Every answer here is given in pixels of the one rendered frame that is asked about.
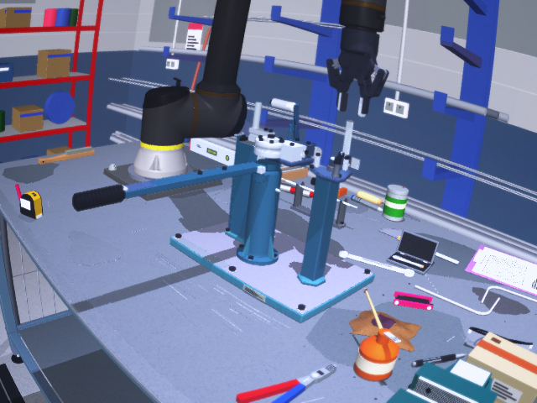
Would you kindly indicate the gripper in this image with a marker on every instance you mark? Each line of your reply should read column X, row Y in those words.
column 361, row 46

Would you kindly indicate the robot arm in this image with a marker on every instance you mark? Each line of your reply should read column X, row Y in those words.
column 218, row 105

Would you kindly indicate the grey length stop bar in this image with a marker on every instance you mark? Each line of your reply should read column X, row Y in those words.
column 348, row 136

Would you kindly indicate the white clamp block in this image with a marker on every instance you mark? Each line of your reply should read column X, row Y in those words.
column 293, row 151

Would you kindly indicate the white round bend die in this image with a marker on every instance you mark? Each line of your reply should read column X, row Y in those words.
column 268, row 147

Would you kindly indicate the white tube with red bands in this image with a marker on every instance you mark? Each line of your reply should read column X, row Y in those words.
column 289, row 187

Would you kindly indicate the blue tube bender body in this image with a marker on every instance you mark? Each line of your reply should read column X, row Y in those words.
column 256, row 210

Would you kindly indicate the white bent tube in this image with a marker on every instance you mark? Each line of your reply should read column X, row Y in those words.
column 457, row 303

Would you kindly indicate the long grey pipe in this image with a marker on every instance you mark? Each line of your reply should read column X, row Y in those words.
column 419, row 91

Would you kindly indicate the blue lever with white roller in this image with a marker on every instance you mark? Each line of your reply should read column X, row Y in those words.
column 285, row 105

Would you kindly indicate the black and grey pin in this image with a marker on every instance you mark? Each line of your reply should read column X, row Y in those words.
column 337, row 163

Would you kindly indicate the brown wooden block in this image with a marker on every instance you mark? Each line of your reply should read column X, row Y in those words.
column 295, row 172

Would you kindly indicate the grey upright lever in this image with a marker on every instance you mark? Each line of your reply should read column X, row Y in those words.
column 256, row 119

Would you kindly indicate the orange block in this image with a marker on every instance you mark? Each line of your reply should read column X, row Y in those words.
column 342, row 192

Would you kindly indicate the green and white tin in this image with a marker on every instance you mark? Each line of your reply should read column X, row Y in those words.
column 395, row 203

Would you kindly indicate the white spirit level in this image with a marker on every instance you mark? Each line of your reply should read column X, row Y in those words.
column 210, row 152

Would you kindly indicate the white and red sign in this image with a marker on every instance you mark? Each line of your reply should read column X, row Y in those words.
column 194, row 38

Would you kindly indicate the black open case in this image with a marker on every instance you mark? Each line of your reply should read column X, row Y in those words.
column 413, row 247

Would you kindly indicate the white wrench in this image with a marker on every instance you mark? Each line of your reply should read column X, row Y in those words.
column 373, row 262

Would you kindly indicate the white flat bar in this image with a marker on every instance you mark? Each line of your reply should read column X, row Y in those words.
column 447, row 258

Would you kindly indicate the blue lever with black grip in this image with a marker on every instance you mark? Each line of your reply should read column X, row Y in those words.
column 168, row 186

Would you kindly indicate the pink clipboard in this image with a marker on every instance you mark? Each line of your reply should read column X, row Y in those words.
column 501, row 266

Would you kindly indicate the brown rag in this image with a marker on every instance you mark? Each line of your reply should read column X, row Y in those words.
column 403, row 331

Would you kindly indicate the orange oil can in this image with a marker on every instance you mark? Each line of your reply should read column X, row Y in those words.
column 375, row 357

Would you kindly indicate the red shelf unit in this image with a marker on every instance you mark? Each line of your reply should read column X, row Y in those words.
column 81, row 75

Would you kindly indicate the clear safety glasses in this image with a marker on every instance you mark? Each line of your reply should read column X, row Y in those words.
column 476, row 336

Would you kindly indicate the black pen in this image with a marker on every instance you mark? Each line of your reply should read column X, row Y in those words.
column 436, row 359

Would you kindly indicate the green roll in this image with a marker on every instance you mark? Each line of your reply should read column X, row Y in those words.
column 74, row 17

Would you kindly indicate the blue disc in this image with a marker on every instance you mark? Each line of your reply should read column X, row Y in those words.
column 59, row 107

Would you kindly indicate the blue roll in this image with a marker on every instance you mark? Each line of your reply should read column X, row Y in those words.
column 63, row 17

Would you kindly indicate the cardboard box with blue tape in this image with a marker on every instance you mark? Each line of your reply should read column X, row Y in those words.
column 53, row 64
column 14, row 17
column 27, row 118

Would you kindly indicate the teal box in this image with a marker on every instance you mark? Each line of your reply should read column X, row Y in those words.
column 436, row 386

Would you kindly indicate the red and blue pliers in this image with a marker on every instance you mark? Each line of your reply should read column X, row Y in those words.
column 277, row 390

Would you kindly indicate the pink roll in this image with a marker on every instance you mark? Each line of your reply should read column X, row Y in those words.
column 50, row 17

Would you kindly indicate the beige and orange carton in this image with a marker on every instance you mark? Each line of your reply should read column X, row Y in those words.
column 507, row 365

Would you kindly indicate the yellow tape measure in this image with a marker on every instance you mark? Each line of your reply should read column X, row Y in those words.
column 31, row 203

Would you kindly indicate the blue bin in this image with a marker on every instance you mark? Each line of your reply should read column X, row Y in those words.
column 6, row 72

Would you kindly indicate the white wall socket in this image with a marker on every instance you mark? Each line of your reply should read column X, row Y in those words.
column 396, row 107
column 171, row 64

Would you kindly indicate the white wall conduit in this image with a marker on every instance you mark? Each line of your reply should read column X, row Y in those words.
column 403, row 42

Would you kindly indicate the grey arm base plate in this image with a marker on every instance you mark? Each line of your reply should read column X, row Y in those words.
column 119, row 171

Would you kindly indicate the blue grey workbench frame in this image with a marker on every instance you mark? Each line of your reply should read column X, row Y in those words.
column 8, row 294

